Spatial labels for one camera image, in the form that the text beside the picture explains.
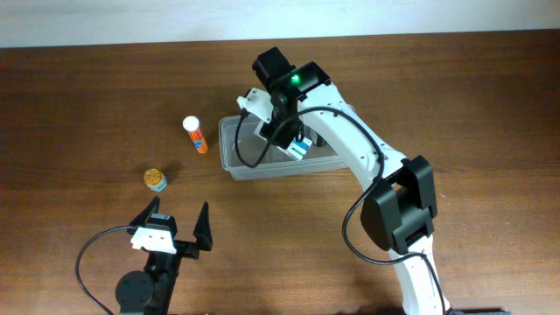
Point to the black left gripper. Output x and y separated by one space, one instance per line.
183 248

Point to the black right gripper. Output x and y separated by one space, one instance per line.
277 134

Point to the white Panadol medicine box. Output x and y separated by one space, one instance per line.
297 150

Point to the dark brown syrup bottle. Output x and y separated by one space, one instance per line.
318 140

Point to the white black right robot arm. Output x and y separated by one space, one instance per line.
398 204

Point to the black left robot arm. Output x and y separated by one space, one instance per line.
149 291

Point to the clear plastic container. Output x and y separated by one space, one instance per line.
239 144

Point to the small gold-lid jar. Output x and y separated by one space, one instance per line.
155 180

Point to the orange effervescent tablet tube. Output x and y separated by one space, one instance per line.
192 125

